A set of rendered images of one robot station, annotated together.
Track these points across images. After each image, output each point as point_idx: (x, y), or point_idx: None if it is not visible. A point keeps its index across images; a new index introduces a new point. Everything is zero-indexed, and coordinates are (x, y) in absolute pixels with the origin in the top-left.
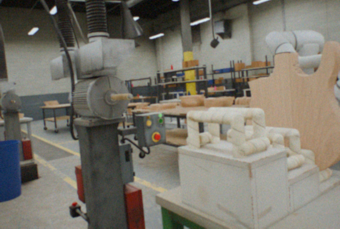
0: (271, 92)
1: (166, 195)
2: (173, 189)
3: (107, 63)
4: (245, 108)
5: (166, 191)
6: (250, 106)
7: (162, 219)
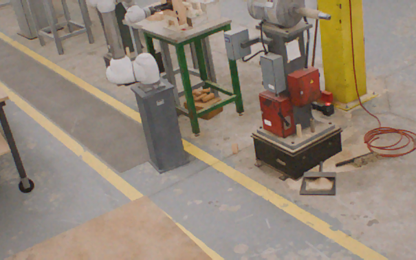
0: None
1: (227, 19)
2: (224, 21)
3: None
4: None
5: (227, 20)
6: (182, 2)
7: (231, 29)
